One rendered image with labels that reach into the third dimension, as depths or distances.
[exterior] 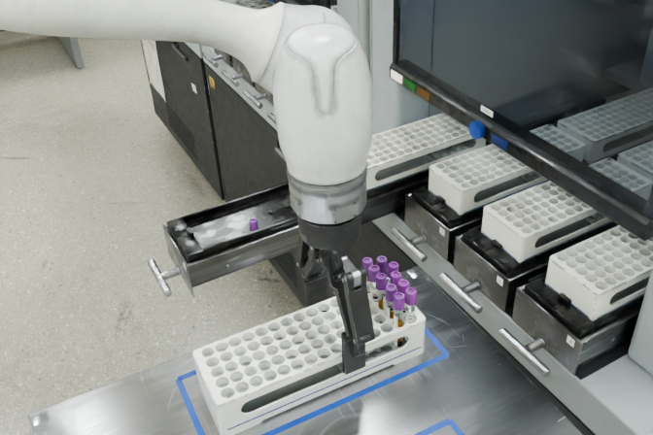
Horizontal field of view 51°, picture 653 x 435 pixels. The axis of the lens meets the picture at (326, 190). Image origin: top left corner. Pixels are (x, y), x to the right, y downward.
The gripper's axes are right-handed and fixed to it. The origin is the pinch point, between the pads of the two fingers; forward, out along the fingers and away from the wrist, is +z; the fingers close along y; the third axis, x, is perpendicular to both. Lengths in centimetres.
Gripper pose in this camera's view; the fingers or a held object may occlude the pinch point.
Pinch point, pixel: (334, 330)
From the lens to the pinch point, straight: 93.9
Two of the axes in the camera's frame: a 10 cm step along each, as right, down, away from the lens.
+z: 0.4, 8.3, 5.6
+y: 4.5, 4.8, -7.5
